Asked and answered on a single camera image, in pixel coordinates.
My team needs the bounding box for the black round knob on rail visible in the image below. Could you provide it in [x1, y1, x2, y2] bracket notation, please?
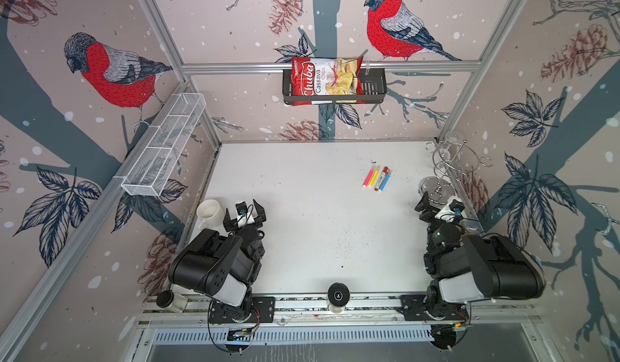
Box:
[327, 282, 350, 315]

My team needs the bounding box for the chrome spiral glass holder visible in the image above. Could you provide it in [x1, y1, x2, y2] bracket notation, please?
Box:
[419, 131, 493, 206]

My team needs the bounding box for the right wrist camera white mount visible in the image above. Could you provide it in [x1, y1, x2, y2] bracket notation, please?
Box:
[434, 196, 465, 222]

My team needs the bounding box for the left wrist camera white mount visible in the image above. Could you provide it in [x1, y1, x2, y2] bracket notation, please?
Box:
[235, 202, 254, 227]

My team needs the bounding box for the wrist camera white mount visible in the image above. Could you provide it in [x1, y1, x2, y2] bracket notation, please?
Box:
[235, 202, 254, 227]
[434, 196, 465, 222]

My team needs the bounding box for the white ceramic mug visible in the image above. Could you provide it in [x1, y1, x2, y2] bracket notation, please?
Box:
[196, 199, 224, 229]

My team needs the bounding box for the yellow highlighter pen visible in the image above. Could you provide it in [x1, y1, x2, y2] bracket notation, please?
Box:
[367, 164, 381, 188]

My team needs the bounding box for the black wire wall basket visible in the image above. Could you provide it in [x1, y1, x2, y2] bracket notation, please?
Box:
[283, 69, 387, 106]

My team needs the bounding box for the white marker pen red end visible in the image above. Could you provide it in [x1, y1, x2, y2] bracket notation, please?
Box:
[374, 167, 389, 191]

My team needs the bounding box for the blue marker pen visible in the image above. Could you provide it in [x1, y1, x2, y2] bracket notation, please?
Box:
[377, 170, 392, 192]

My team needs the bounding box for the red cassava chips bag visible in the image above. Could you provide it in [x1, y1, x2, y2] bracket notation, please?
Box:
[290, 57, 363, 106]

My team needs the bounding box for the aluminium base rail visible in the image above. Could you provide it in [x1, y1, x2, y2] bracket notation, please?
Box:
[137, 292, 543, 328]

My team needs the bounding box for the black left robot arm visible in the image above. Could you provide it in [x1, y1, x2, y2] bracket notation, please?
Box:
[168, 199, 266, 323]

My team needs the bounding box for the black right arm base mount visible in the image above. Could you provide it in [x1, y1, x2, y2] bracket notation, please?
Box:
[396, 293, 470, 322]

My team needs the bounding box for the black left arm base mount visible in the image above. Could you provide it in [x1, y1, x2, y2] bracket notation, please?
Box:
[208, 297, 275, 324]

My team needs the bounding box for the pink highlighter pen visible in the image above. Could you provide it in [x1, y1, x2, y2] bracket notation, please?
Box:
[363, 164, 377, 188]

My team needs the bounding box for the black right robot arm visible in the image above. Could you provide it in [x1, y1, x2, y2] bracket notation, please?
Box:
[415, 191, 546, 320]

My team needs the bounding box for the white wire mesh shelf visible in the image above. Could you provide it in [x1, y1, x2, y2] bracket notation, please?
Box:
[121, 92, 206, 197]

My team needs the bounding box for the aluminium frame crossbar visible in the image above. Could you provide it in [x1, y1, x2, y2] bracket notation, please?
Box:
[181, 60, 483, 76]

